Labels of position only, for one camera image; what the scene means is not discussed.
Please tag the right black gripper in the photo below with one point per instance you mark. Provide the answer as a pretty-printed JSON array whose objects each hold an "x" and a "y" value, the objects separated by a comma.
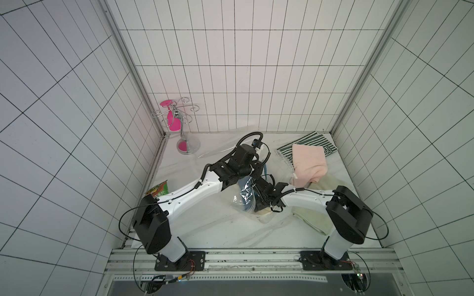
[{"x": 257, "y": 189}]

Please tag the blue and cream towel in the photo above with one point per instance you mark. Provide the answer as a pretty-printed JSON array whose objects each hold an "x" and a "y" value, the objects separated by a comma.
[{"x": 249, "y": 199}]

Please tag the clear plastic vacuum bag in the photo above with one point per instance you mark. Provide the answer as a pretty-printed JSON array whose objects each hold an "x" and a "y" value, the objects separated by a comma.
[{"x": 208, "y": 184}]

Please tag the pink towel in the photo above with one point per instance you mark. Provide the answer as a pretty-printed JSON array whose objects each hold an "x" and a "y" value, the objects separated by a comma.
[{"x": 309, "y": 163}]

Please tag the light green towel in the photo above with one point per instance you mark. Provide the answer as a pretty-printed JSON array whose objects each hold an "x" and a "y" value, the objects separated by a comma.
[{"x": 319, "y": 221}]

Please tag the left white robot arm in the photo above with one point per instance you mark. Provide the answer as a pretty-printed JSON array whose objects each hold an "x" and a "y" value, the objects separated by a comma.
[{"x": 152, "y": 219}]

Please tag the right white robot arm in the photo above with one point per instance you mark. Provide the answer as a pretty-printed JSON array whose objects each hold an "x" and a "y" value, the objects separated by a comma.
[{"x": 350, "y": 216}]

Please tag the green striped Doraemon towel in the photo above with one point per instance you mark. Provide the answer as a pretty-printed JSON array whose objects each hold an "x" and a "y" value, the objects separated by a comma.
[{"x": 311, "y": 139}]

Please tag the chrome cup holder stand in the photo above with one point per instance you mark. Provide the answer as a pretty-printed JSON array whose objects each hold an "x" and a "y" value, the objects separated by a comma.
[{"x": 188, "y": 143}]

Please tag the pink plastic cup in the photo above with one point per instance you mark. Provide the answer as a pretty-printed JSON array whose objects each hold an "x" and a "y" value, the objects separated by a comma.
[{"x": 173, "y": 115}]

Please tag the colourful snack packet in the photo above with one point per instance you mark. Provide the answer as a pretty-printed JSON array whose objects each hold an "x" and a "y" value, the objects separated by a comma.
[{"x": 158, "y": 190}]

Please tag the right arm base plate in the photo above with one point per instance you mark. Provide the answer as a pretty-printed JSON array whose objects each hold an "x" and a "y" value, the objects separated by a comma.
[{"x": 313, "y": 260}]

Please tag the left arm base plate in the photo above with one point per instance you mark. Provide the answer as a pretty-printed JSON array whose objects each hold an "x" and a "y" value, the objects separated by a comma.
[{"x": 192, "y": 260}]

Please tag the aluminium mounting rail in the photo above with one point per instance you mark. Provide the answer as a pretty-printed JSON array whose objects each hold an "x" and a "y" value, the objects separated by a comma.
[{"x": 252, "y": 262}]

